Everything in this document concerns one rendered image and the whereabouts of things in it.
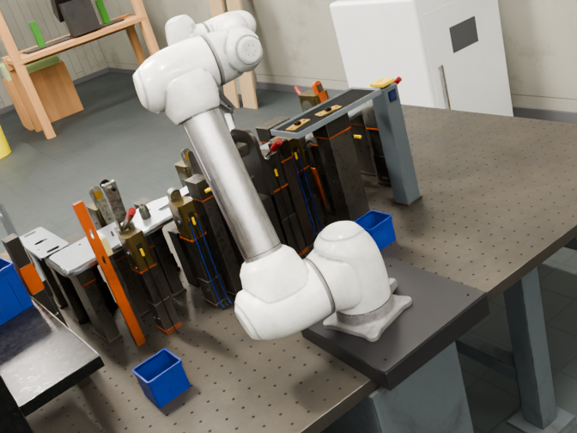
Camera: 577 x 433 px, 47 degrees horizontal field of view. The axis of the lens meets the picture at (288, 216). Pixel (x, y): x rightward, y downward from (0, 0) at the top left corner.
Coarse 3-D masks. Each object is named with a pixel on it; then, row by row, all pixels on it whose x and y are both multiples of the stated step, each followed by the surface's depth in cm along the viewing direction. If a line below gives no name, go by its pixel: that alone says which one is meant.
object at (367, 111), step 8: (368, 104) 247; (368, 112) 249; (368, 120) 251; (368, 128) 253; (376, 128) 250; (376, 136) 253; (376, 144) 255; (376, 152) 257; (376, 160) 259; (384, 160) 255; (376, 168) 261; (384, 168) 258; (384, 176) 260; (384, 184) 262
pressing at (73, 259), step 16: (352, 112) 257; (160, 208) 222; (112, 224) 221; (144, 224) 213; (160, 224) 210; (80, 240) 216; (112, 240) 209; (64, 256) 208; (80, 256) 204; (64, 272) 197; (80, 272) 196
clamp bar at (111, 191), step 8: (104, 184) 193; (112, 184) 190; (104, 192) 192; (112, 192) 191; (112, 200) 192; (120, 200) 194; (112, 208) 193; (120, 208) 195; (120, 216) 195; (120, 224) 196
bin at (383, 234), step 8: (368, 216) 225; (376, 216) 225; (384, 216) 222; (360, 224) 223; (368, 224) 226; (376, 224) 227; (384, 224) 217; (392, 224) 220; (368, 232) 214; (376, 232) 216; (384, 232) 218; (392, 232) 220; (376, 240) 216; (384, 240) 218; (392, 240) 221
